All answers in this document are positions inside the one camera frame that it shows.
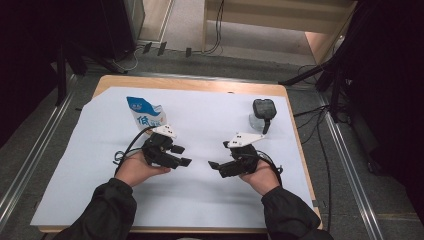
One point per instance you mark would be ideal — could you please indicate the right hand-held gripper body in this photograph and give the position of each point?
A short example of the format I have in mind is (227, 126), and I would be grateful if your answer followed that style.
(245, 160)

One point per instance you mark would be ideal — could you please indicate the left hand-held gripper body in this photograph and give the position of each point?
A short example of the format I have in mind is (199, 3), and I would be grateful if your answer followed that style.
(156, 150)

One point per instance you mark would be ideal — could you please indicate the blue white milk carton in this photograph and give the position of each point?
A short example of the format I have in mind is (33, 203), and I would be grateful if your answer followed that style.
(146, 115)

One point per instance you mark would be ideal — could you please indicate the clear jar with black lid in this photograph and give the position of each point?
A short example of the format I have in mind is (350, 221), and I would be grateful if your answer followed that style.
(264, 108)

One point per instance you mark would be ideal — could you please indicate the person's left hand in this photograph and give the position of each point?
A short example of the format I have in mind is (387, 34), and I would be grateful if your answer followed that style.
(136, 170)

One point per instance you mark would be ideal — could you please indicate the person's right hand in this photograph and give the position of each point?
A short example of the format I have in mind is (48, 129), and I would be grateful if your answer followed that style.
(265, 180)

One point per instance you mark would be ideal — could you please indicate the white paper sheet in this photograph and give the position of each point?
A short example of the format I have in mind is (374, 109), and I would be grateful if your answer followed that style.
(200, 193)

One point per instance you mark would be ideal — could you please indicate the black metal stand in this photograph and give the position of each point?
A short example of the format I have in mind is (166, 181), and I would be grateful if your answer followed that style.
(61, 83)
(335, 96)

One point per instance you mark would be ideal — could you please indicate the light wooden shelf unit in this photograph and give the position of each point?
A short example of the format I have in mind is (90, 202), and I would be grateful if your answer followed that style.
(266, 13)

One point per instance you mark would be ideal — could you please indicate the dark cabinet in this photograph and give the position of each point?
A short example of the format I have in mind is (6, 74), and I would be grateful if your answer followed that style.
(135, 13)

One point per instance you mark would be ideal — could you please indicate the dark curtain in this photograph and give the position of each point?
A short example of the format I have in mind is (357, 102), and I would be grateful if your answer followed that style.
(26, 50)
(393, 83)

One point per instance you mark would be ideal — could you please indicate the metal floor rail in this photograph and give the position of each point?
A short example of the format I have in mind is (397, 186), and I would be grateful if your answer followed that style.
(200, 77)
(350, 173)
(33, 156)

